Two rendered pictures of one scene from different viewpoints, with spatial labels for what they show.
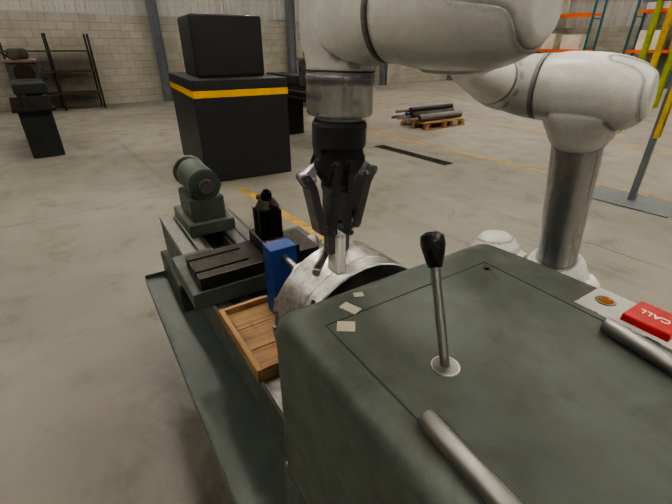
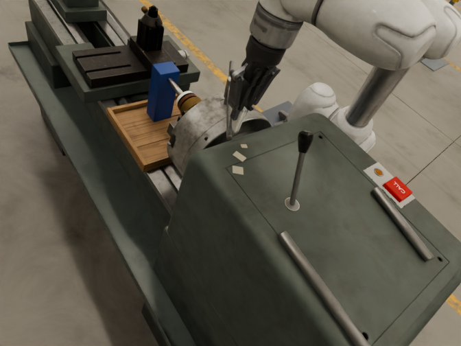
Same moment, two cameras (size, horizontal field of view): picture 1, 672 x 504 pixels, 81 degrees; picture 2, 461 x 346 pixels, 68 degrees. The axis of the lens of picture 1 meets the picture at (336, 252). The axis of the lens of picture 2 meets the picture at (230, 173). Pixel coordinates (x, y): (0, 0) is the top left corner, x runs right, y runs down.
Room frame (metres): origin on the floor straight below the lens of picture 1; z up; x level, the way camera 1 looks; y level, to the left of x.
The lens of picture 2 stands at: (-0.05, 0.20, 1.83)
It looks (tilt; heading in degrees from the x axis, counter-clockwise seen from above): 48 degrees down; 338
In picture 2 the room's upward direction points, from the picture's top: 24 degrees clockwise
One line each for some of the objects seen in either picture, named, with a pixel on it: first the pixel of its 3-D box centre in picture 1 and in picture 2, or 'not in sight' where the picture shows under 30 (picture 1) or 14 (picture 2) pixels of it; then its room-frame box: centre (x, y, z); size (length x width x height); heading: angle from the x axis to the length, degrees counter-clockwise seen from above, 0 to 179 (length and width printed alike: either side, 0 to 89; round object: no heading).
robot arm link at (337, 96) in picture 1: (339, 96); (275, 25); (0.56, -0.01, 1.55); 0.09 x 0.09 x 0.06
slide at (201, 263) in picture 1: (254, 256); (133, 62); (1.22, 0.29, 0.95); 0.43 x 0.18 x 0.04; 123
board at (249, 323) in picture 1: (294, 321); (167, 127); (0.93, 0.12, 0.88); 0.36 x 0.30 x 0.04; 123
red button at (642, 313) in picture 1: (652, 322); (396, 189); (0.45, -0.46, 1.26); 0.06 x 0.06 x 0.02; 33
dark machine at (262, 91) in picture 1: (225, 95); not in sight; (6.04, 1.59, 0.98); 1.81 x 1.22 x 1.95; 29
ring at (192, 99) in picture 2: not in sight; (193, 110); (0.83, 0.06, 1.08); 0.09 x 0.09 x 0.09; 33
